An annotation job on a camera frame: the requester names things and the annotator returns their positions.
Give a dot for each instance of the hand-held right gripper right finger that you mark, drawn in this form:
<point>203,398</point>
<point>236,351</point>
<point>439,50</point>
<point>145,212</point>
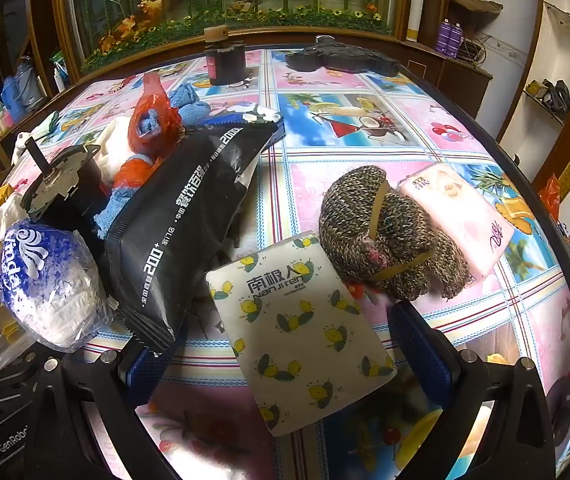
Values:
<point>425,355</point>

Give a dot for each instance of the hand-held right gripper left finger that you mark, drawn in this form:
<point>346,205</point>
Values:
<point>140,367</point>

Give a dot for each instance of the lemon print tissue pack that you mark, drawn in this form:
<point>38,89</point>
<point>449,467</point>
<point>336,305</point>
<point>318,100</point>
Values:
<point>305,340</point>

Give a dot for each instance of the blue white plastic bag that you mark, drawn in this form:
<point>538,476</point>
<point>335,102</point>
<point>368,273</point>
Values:
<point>50,285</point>

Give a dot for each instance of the black wipes packet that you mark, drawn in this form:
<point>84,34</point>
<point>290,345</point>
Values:
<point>180,230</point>

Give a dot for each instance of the pink tissue pack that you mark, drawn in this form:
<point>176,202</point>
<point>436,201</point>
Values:
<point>460,215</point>

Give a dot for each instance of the speckled knit gloves bundle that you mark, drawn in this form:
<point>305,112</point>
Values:
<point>355,220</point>

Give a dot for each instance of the white cloth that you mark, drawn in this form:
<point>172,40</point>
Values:
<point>112,145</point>

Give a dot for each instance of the red plastic bag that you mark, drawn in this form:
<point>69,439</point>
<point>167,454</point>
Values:
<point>152,110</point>

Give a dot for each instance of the floral print tissue pack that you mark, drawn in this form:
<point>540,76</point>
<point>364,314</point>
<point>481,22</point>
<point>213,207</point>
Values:
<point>260,114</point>

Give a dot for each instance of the blue cloth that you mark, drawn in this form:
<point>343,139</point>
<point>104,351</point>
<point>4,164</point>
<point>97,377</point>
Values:
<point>190,102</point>
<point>115,210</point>

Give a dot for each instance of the black cylinder container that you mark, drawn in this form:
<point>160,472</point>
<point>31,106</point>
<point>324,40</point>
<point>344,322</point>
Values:
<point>70,205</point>

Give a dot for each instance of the orange plastic bag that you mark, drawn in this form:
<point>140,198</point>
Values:
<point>550,195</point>

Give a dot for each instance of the printed tablecloth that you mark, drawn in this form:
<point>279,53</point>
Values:
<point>315,170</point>

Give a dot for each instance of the white work glove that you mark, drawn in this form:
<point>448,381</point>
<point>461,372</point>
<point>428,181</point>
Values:
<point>27,137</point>

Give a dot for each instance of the wooden cabinet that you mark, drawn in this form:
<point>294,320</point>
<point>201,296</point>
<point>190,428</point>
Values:
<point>455,85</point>

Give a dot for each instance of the black item on shelf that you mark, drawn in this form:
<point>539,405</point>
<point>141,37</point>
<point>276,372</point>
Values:
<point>557,95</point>

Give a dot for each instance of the blue thermos jug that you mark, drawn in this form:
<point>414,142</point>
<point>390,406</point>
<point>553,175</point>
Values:
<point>20,92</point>

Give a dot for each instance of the green white bottle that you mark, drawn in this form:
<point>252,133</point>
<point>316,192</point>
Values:
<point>59,77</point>

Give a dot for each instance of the black lumpy object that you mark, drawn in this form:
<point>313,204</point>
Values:
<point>335,57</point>

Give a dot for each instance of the dark jar with wooden lid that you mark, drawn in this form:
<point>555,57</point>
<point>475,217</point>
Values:
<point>225,65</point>

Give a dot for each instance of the purple spray can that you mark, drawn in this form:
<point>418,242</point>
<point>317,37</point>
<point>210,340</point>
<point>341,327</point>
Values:
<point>444,35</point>
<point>456,39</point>

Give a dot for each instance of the woven basket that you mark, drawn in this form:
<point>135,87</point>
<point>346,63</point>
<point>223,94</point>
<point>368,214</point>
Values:
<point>475,7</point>

